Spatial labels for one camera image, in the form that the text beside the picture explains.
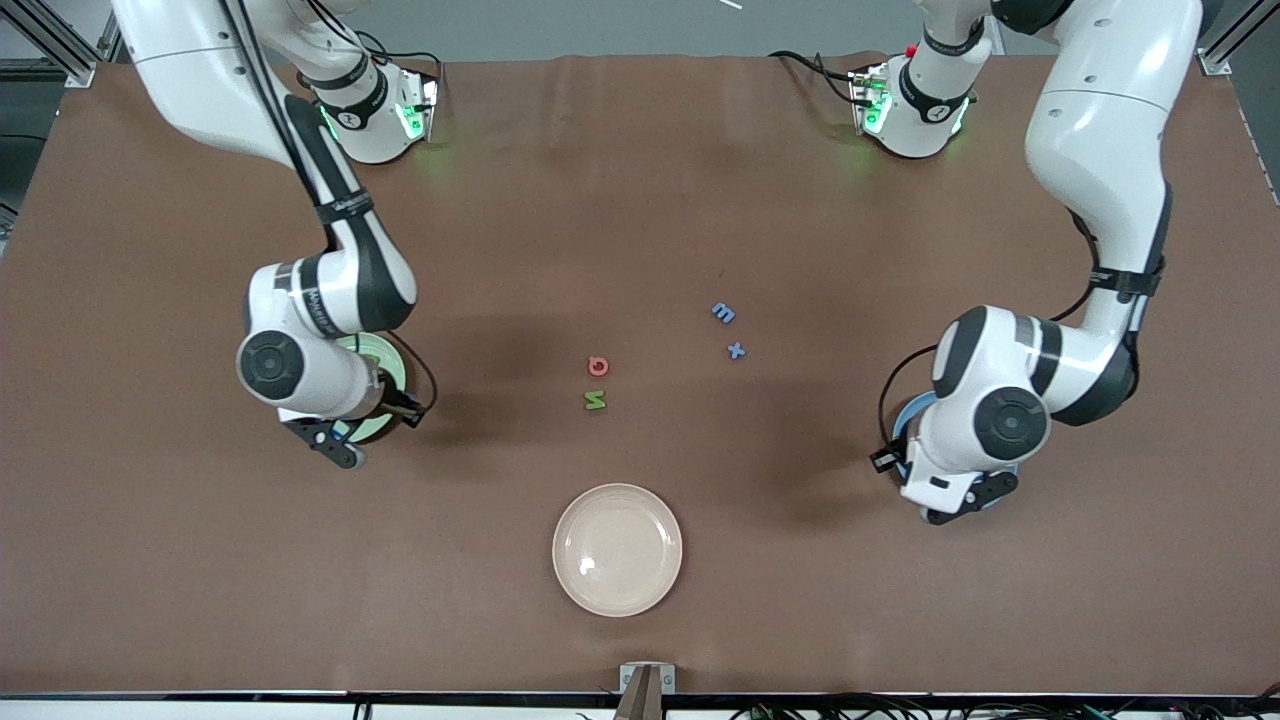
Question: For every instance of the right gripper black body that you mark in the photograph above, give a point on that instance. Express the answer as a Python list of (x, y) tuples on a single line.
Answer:
[(393, 405)]

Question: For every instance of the green capital letter N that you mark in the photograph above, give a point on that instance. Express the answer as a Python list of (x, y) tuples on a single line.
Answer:
[(595, 401)]

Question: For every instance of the red letter Q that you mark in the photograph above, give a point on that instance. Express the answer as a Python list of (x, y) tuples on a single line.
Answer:
[(591, 367)]

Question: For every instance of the blue letter m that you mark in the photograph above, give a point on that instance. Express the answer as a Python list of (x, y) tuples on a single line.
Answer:
[(723, 314)]

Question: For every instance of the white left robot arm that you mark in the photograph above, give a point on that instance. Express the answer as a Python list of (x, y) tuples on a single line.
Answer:
[(1100, 130)]

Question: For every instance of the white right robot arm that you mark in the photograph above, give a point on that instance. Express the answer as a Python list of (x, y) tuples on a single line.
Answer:
[(330, 290)]

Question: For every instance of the blue plate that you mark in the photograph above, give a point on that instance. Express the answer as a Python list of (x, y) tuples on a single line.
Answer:
[(906, 425)]

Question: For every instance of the green plate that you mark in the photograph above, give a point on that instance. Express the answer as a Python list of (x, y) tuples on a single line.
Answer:
[(390, 352)]

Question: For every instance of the beige plate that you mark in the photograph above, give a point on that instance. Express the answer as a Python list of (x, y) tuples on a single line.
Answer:
[(617, 550)]

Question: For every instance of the grey metal bracket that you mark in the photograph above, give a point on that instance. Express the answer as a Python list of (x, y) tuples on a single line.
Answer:
[(647, 678)]

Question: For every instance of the white table edge rail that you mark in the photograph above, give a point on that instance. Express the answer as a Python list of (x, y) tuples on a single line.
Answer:
[(200, 712)]

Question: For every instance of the aluminium frame profile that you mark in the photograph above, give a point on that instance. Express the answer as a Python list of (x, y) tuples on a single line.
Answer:
[(40, 72), (1235, 40)]

